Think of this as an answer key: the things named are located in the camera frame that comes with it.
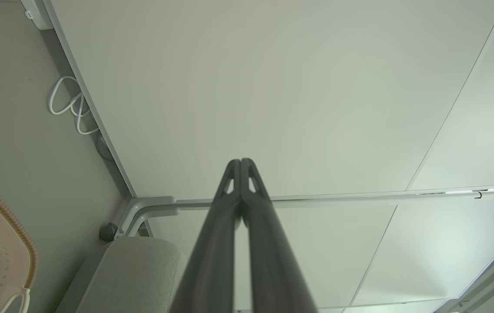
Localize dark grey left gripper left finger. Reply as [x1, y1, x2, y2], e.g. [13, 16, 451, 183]
[170, 159, 242, 313]

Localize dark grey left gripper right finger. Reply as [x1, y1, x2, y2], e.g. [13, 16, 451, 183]
[242, 158, 319, 313]

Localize grey fabric sofa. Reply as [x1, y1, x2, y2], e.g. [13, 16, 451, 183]
[56, 236, 189, 313]

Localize black round knob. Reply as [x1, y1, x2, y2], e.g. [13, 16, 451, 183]
[99, 222, 119, 243]

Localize grey horizontal wall rail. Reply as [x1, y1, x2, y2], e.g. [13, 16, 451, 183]
[176, 186, 494, 206]

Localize white looped cable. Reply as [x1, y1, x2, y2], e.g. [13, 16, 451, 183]
[48, 76, 100, 135]

